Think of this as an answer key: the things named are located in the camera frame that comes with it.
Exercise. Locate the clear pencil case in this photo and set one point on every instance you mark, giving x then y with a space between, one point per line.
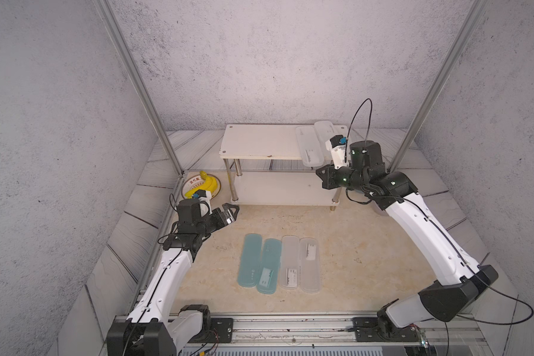
325 131
289 274
309 146
310 279

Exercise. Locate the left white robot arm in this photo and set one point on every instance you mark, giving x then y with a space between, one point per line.
147 330

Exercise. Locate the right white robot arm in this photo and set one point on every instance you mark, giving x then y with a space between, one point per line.
460 278

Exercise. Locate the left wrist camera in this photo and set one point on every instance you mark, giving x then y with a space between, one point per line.
195 208

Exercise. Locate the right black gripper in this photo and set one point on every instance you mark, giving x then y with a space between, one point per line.
328 179

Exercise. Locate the teal pencil case with label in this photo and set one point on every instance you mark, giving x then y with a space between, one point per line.
269 266

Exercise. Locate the teal pencil case left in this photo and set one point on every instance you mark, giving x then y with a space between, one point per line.
249 270

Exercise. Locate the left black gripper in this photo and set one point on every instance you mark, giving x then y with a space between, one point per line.
218 216

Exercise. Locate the aluminium frame post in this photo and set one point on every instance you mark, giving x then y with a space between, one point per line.
455 51
111 24

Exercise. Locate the left aluminium frame post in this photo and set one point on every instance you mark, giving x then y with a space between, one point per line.
111 24

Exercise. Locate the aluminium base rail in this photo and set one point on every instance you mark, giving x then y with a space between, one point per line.
334 333

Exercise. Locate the right aluminium frame post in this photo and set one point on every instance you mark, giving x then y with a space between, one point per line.
455 51

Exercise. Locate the white two-tier shelf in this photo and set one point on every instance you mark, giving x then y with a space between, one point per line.
264 168

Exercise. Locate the yellow banana bunch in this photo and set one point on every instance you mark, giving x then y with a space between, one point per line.
204 184

